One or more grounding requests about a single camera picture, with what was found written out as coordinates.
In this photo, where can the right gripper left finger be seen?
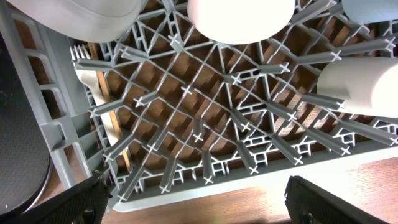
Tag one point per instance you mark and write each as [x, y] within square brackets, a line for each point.
[85, 202]

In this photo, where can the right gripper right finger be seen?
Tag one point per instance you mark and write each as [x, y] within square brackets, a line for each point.
[309, 203]

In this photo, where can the white plastic fork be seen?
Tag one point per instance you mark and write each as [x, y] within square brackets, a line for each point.
[90, 79]

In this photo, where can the cream cup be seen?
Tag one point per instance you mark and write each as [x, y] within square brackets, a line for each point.
[367, 84]

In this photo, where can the grey plate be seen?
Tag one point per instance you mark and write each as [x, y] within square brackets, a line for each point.
[88, 20]

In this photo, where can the pink bowl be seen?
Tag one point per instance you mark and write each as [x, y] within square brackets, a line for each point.
[240, 21]

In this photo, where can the blue cup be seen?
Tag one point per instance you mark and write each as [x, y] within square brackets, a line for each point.
[370, 11]

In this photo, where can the grey dishwasher rack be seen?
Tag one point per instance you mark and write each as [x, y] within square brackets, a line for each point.
[169, 167]

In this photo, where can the round black tray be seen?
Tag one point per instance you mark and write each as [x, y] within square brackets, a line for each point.
[26, 166]

